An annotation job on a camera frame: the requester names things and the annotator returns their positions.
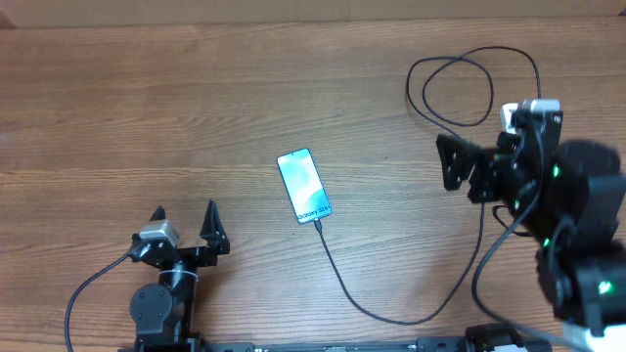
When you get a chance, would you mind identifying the black USB charging cable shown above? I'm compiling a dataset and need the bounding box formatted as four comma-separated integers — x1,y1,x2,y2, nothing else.
312,46,543,327

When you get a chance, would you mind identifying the Samsung Galaxy smartphone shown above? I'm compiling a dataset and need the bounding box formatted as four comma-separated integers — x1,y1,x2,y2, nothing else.
277,149,333,224

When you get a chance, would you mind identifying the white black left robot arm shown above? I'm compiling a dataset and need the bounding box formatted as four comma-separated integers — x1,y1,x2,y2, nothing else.
128,201,230,351

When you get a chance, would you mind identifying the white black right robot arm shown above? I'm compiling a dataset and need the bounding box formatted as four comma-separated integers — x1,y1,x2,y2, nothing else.
436,108,625,350

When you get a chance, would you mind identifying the white power strip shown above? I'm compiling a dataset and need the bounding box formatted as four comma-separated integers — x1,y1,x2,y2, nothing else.
500,103,518,135

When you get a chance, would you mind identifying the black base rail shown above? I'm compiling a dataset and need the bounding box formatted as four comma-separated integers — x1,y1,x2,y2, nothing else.
116,334,554,352

